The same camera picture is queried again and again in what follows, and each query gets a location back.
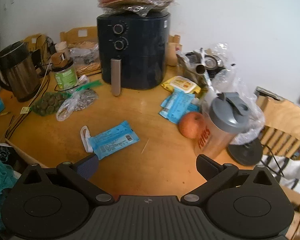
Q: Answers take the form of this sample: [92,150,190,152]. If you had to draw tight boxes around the clear bag of seeds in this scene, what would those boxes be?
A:
[56,89,98,122]

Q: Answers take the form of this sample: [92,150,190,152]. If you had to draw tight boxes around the steel electric kettle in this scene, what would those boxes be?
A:
[0,41,42,102]

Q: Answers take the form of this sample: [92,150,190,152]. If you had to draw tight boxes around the tan cardboard box white label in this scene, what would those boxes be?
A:
[60,26,98,45]

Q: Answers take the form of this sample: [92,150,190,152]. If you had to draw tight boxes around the small black and white box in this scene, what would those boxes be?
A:
[0,142,14,164]

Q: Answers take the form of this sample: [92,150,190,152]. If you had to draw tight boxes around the black power adapter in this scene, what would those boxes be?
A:
[32,49,42,64]

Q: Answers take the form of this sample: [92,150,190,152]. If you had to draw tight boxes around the black tape roll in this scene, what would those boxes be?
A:
[204,54,219,69]

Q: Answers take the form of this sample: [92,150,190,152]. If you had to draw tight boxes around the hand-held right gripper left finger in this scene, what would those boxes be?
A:
[16,153,115,207]

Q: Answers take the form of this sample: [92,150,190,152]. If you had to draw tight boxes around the green bag of brown discs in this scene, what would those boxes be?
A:
[31,79,102,117]

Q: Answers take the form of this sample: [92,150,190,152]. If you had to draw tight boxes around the brown cardboard carton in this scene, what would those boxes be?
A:
[280,185,300,238]

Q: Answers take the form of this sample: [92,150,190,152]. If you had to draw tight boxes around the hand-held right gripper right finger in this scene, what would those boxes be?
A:
[180,154,282,207]

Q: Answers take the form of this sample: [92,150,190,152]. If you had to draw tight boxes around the brown spice jar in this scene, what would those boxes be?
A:
[52,42,70,67]

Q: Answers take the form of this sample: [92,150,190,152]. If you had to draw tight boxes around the red yellow apple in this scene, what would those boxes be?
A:
[178,112,205,139]

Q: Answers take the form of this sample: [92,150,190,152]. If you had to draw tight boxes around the dark blue air fryer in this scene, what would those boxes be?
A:
[96,11,171,96]

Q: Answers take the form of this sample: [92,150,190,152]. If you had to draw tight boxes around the black kettle base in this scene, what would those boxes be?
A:
[227,137,263,167]

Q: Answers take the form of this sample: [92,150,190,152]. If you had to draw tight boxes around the white elastic strap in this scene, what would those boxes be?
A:
[80,126,94,153]

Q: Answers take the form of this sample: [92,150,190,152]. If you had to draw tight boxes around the black cable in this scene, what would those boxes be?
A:
[5,74,50,138]

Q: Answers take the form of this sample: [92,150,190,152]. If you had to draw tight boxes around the tan cardboard piece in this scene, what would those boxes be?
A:
[24,33,48,53]

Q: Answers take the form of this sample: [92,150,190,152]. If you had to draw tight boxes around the blue flat packet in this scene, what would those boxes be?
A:
[90,120,140,160]

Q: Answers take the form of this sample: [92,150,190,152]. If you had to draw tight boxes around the clear shaker bottle grey lid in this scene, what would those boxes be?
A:
[193,92,250,160]

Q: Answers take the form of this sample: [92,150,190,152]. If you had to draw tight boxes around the clear plastic bag of tools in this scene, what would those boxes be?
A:
[176,42,232,90]

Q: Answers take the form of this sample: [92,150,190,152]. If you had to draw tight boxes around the wooden toothpick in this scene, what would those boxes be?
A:
[141,138,150,154]

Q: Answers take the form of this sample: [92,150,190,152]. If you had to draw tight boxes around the yellow wet wipes pack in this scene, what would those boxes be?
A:
[161,76,202,94]

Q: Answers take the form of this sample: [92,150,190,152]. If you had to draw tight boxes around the blue packet stack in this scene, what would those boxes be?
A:
[159,90,200,124]

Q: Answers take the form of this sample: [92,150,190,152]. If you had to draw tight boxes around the white cable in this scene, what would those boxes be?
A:
[37,64,52,98]

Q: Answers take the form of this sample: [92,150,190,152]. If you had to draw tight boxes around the green label jar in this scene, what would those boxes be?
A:
[52,60,78,90]

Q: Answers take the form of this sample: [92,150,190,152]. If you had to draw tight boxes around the wooden chair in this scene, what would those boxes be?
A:
[255,95,300,165]

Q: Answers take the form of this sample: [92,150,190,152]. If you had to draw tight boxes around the white paper bag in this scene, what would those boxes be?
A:
[260,154,300,194]

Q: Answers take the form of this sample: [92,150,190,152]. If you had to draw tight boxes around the pack of dry noodles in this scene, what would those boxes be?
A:
[75,62,102,75]

